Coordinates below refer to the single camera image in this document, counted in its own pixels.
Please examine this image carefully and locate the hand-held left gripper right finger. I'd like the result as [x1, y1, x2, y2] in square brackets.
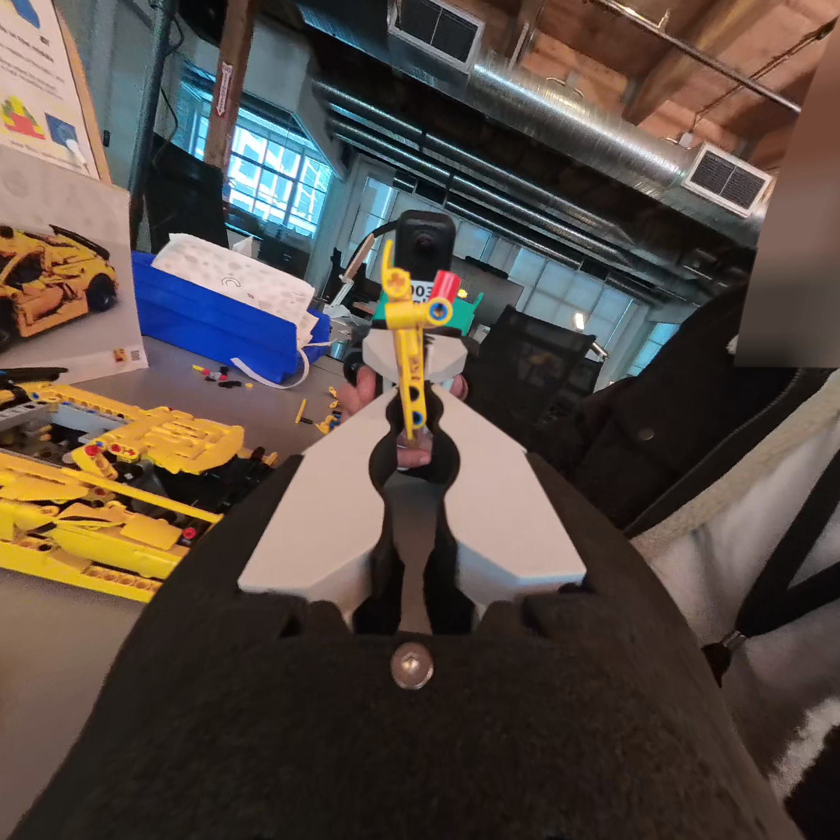
[423, 386, 587, 624]

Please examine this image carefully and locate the person's dark fleece-lined jacket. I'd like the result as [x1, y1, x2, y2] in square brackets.
[558, 282, 840, 546]

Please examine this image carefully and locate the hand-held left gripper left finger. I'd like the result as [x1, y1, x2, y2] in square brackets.
[238, 386, 408, 634]

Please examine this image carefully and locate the person's white top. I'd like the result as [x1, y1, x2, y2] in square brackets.
[630, 374, 840, 840]

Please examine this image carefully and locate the yellow toy beam assembly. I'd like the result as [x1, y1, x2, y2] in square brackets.
[379, 238, 462, 442]

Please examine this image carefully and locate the yellow toy brick car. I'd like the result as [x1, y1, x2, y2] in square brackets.
[0, 367, 280, 605]

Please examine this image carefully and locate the black shoulder strap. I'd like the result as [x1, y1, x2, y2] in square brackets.
[701, 482, 840, 689]

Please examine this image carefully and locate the pile of small toy pieces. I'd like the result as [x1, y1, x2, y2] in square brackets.
[314, 386, 345, 435]

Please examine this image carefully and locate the car instruction booklet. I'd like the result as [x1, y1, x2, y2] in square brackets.
[0, 143, 150, 387]

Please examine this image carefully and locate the cluster of red black pieces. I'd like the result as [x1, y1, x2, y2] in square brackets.
[192, 362, 256, 391]

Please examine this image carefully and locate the silver air duct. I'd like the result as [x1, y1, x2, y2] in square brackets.
[308, 39, 775, 250]

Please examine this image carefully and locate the blue plastic bin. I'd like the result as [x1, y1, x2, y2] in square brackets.
[130, 251, 332, 387]

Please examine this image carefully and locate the black monitor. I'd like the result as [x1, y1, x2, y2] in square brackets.
[143, 133, 232, 252]

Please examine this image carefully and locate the wooden post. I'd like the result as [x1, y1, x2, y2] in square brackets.
[202, 0, 258, 168]

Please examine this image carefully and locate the white air vent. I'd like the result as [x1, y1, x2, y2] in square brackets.
[681, 142, 777, 219]
[386, 0, 487, 68]

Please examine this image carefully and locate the person's right hand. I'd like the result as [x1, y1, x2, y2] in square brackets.
[336, 364, 470, 472]

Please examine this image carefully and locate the green plastic bin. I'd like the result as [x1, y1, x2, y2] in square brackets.
[373, 289, 485, 334]

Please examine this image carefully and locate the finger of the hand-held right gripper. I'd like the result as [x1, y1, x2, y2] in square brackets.
[427, 336, 471, 393]
[363, 330, 403, 385]

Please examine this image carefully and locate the grey desk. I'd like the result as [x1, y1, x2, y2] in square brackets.
[0, 333, 368, 837]

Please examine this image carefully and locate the large paned window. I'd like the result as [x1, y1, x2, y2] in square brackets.
[223, 112, 336, 237]

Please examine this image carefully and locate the poster board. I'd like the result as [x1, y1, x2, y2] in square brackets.
[0, 0, 114, 185]

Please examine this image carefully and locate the stack of white paper bags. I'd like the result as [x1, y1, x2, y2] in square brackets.
[151, 234, 330, 389]

